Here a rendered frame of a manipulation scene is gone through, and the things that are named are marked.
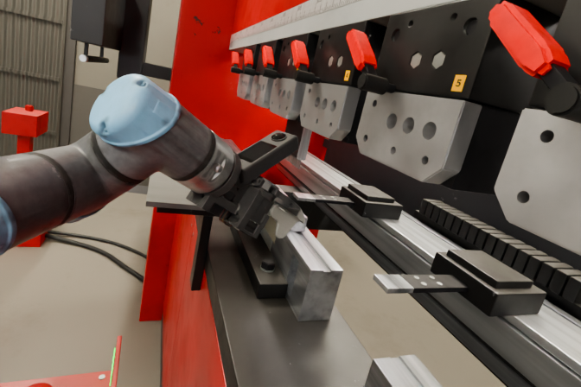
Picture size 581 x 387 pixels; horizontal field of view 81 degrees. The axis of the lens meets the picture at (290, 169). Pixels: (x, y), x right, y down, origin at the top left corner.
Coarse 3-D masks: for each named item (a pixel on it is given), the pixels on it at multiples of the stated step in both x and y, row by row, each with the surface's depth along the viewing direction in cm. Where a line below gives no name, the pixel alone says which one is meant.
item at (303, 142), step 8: (288, 120) 76; (288, 128) 75; (296, 128) 71; (304, 128) 67; (304, 136) 68; (304, 144) 68; (296, 152) 69; (304, 152) 69; (288, 160) 75; (296, 160) 71
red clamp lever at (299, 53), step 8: (296, 40) 58; (296, 48) 57; (304, 48) 57; (296, 56) 56; (304, 56) 56; (296, 64) 55; (304, 64) 55; (296, 72) 54; (304, 72) 53; (296, 80) 54; (304, 80) 54; (312, 80) 54
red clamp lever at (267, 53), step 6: (264, 48) 75; (270, 48) 76; (264, 54) 74; (270, 54) 74; (264, 60) 74; (270, 60) 73; (270, 66) 73; (264, 72) 71; (270, 72) 71; (276, 72) 72; (276, 78) 72
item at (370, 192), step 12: (348, 192) 85; (360, 192) 82; (372, 192) 83; (348, 204) 82; (360, 204) 80; (372, 204) 79; (384, 204) 80; (396, 204) 82; (372, 216) 80; (384, 216) 81; (396, 216) 82
